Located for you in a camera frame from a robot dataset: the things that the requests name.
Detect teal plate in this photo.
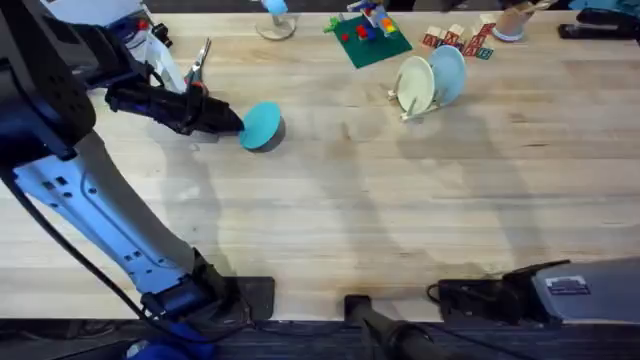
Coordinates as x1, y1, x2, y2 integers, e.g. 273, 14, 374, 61
238, 101, 284, 152

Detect small white peg rack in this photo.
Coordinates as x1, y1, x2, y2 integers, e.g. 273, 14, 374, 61
387, 73, 452, 123

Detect scissors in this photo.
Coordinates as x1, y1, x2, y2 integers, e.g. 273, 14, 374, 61
184, 37, 213, 90

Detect black mounting plate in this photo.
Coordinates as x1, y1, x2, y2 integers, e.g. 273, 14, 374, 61
223, 276, 277, 322

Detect light blue cup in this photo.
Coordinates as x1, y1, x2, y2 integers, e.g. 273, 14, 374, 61
260, 0, 291, 17

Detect green board with toy blocks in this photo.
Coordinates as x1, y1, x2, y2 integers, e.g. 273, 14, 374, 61
323, 0, 414, 70

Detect pale green plate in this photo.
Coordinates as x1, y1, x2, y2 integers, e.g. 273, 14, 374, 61
395, 55, 437, 116

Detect light blue plate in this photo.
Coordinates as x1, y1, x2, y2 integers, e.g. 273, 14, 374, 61
428, 44, 468, 108

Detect heap of letter blocks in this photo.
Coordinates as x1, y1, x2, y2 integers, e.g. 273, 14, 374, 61
420, 13, 499, 62

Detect brown cup with sticks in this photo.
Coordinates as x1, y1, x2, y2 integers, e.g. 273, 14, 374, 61
491, 0, 557, 43

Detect black stapler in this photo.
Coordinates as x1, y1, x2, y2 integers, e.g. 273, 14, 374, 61
557, 7, 640, 42

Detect black rail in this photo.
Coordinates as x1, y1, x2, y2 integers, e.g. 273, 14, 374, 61
0, 317, 640, 360

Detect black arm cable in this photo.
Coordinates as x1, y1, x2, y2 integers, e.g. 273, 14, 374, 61
0, 168, 251, 346

